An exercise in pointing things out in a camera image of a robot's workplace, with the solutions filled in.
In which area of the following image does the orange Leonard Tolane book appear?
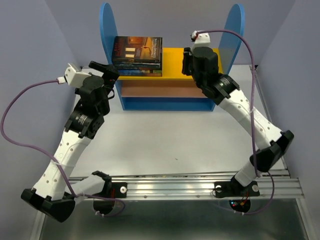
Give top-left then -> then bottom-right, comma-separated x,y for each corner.
112,36 -> 163,64

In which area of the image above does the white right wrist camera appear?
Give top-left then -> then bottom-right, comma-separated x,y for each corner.
190,30 -> 211,49

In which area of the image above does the Little Women book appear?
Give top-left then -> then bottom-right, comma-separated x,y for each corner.
116,65 -> 161,70

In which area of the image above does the Jane Eyre book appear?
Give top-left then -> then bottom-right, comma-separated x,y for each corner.
120,72 -> 163,77

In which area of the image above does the Three Days to See book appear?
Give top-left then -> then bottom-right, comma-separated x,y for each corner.
113,62 -> 161,67

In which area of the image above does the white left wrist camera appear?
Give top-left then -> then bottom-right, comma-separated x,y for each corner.
57,63 -> 91,89

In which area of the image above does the aluminium mounting rail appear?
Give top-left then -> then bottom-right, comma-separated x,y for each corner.
41,172 -> 305,205

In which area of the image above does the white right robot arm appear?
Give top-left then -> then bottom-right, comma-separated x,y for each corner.
181,46 -> 294,199

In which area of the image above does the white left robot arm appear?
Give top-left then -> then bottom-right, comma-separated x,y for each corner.
21,61 -> 120,223

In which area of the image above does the blue yellow wooden bookshelf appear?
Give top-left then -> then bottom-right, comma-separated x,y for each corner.
99,2 -> 245,112

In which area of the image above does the Animal Farm book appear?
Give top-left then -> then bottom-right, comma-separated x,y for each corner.
118,69 -> 162,74

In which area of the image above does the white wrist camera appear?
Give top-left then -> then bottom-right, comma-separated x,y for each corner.
190,30 -> 211,49
57,63 -> 91,89

